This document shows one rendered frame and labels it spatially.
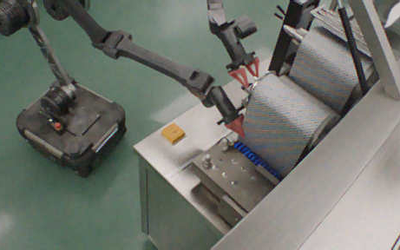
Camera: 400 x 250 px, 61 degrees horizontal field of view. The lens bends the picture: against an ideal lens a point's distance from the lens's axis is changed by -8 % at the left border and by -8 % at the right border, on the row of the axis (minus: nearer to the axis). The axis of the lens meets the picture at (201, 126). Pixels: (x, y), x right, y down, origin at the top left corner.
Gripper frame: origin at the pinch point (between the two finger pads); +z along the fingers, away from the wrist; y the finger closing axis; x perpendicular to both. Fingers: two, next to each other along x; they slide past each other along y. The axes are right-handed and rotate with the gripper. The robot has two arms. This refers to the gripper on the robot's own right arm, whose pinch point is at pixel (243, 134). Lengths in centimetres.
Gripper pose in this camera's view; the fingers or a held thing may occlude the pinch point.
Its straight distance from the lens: 133.5
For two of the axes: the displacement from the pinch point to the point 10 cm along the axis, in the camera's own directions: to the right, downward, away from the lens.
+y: -7.0, 5.0, -5.1
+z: 5.5, 8.3, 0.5
